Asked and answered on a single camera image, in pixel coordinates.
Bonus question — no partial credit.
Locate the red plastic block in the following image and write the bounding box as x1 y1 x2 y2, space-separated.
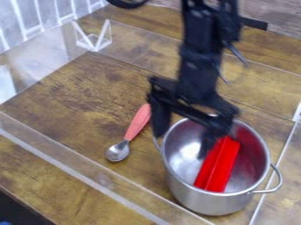
194 135 241 192

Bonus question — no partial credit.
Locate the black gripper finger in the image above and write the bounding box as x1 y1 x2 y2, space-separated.
197 115 234 159
149 94 171 138

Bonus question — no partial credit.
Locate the clear acrylic front barrier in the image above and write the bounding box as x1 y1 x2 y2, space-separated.
0 112 215 225

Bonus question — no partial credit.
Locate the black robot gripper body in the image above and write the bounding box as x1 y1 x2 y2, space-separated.
150 45 238 121

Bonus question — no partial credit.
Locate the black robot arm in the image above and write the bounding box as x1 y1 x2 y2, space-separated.
147 0 242 157

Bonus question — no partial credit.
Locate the spoon with pink handle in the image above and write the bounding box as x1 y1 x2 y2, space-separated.
106 104 151 162

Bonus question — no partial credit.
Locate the black strip on wall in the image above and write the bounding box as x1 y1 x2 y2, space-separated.
242 18 268 30

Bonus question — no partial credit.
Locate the silver metal pot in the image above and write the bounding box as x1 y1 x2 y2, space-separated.
154 119 284 216

